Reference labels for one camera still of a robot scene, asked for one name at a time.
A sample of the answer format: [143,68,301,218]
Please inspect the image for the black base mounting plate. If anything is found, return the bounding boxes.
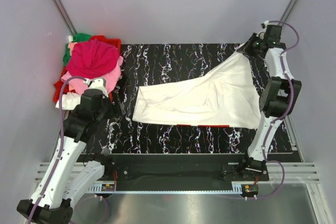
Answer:
[110,154,269,184]

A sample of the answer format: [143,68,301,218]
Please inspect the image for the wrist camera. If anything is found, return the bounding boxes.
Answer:
[264,25,282,44]
[89,78,108,97]

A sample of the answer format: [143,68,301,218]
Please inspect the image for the magenta t-shirt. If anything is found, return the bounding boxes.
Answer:
[66,39,120,79]

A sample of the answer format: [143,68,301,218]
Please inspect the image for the white slotted cable duct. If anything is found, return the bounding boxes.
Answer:
[87,182,242,195]

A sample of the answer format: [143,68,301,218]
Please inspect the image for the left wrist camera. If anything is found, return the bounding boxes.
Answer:
[89,78,108,97]

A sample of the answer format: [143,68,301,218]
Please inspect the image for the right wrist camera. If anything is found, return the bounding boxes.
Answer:
[264,25,282,44]

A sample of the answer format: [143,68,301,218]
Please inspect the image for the light pink t-shirt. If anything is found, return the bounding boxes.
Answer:
[68,56,123,95]

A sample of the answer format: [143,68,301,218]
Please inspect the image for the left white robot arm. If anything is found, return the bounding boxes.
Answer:
[17,89,124,223]

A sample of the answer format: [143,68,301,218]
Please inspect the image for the white t-shirt in bin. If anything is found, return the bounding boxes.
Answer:
[62,92,81,110]

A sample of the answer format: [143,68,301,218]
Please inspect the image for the red t-shirt in bin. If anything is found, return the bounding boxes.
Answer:
[53,80,69,103]

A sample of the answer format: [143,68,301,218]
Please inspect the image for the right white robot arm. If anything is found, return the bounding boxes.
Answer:
[236,20,302,180]

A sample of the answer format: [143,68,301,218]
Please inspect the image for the white coca-cola t-shirt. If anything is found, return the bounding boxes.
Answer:
[132,52,261,129]

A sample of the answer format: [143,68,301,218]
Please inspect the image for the left aluminium frame post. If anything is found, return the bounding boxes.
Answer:
[52,0,77,35]

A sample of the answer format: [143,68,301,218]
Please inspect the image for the green t-shirt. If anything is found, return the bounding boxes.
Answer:
[62,33,92,67]

